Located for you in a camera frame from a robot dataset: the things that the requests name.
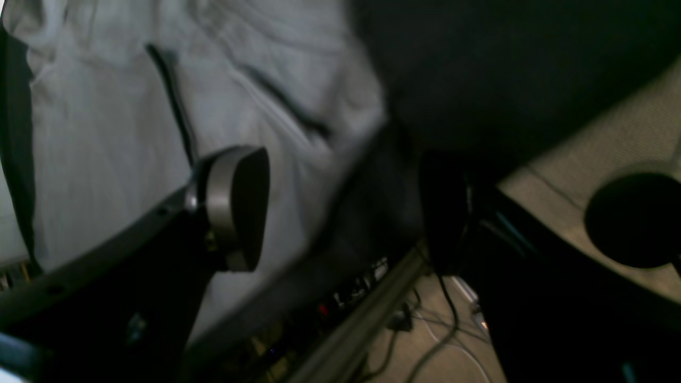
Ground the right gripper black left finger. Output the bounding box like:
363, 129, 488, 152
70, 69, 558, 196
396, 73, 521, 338
1, 146, 270, 382

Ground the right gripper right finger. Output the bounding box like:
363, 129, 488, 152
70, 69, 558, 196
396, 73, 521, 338
419, 152, 679, 382

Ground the grey T-shirt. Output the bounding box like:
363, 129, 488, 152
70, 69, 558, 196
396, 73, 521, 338
2, 1, 385, 341

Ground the black round base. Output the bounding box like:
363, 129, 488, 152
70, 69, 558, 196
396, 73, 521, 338
583, 172, 680, 271

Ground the black table cloth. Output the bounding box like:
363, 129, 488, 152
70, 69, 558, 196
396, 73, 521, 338
0, 0, 681, 368

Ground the aluminium frame rail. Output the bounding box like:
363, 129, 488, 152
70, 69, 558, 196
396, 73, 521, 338
286, 246, 429, 382

